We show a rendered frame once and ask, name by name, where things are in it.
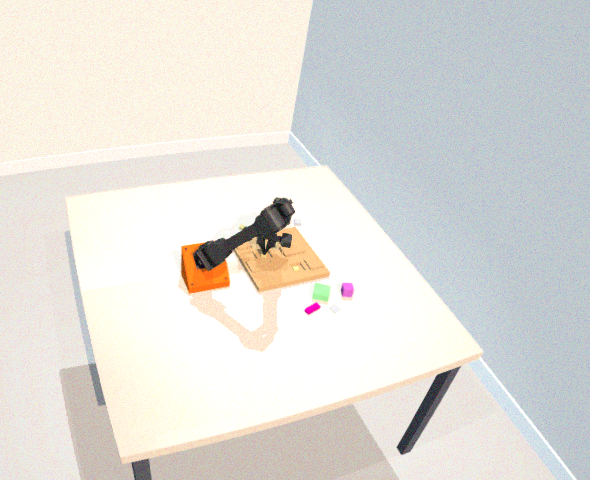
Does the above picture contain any purple cube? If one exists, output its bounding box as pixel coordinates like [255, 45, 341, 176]
[341, 283, 354, 298]

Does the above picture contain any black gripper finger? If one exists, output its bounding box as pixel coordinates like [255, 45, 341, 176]
[256, 239, 265, 255]
[264, 240, 276, 255]

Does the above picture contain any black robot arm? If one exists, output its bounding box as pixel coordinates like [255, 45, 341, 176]
[193, 197, 296, 272]

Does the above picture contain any magenta rectangular block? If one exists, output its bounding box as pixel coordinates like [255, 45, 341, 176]
[304, 303, 321, 314]

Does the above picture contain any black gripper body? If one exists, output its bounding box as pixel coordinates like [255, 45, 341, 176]
[256, 232, 292, 248]

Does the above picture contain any green block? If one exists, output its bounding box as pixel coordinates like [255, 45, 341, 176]
[312, 283, 331, 302]

